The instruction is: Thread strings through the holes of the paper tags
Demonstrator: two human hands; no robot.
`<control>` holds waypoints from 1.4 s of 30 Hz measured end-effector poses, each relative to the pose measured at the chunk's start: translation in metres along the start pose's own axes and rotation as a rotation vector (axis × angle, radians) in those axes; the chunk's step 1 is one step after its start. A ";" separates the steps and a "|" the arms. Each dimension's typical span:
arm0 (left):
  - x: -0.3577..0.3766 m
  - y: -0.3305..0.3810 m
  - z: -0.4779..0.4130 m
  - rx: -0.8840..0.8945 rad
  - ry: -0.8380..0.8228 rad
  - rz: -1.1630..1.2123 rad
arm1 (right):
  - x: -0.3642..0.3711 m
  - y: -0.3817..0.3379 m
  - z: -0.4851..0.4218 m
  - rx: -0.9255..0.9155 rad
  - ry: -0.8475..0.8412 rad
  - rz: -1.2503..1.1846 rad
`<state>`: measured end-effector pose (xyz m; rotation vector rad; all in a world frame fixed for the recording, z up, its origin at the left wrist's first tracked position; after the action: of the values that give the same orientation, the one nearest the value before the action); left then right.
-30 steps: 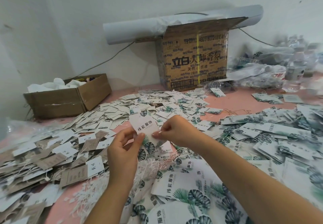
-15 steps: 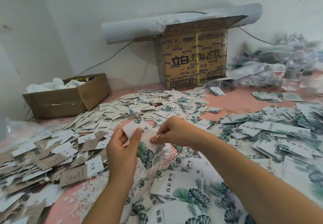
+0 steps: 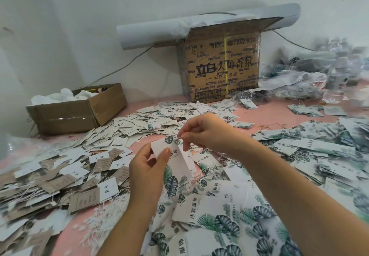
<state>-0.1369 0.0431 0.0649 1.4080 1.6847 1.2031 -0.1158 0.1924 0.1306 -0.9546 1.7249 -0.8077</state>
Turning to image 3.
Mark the person's right forearm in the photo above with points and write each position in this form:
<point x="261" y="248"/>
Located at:
<point x="314" y="204"/>

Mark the large printed cardboard box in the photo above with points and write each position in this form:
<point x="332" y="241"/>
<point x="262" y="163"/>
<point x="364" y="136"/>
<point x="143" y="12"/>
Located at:
<point x="222" y="64"/>

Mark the clear plastic bag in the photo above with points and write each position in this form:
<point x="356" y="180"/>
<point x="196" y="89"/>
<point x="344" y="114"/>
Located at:
<point x="24" y="146"/>

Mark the person's right hand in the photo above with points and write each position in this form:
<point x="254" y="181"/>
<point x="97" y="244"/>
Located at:
<point x="213" y="133"/>

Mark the person's left hand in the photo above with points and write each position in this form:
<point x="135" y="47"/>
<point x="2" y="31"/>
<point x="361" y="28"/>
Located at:
<point x="145" y="175"/>

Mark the single white leaf print tag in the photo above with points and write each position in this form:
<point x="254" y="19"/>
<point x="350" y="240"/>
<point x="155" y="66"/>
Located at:
<point x="176" y="166"/>

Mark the heap of small tags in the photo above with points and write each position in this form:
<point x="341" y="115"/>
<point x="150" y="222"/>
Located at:
<point x="153" y="119"/>

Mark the person's left forearm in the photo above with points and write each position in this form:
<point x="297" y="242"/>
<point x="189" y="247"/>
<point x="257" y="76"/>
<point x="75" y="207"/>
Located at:
<point x="121" y="235"/>

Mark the small open cardboard box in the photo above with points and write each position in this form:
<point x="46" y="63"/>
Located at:
<point x="76" y="110"/>

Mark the pile of green leaf tags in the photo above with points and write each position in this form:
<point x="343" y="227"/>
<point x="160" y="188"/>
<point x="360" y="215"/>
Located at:
<point x="311" y="178"/>

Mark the white roll in plastic wrap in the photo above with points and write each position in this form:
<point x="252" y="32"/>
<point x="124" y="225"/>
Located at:
<point x="154" y="31"/>

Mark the pile of brown white tags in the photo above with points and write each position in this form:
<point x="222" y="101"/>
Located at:
<point x="46" y="189"/>

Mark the white crumpled material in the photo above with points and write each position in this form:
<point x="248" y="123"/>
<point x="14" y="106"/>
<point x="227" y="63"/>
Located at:
<point x="63" y="95"/>

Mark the heap of clear plastic bags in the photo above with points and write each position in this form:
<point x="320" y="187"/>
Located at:
<point x="314" y="80"/>

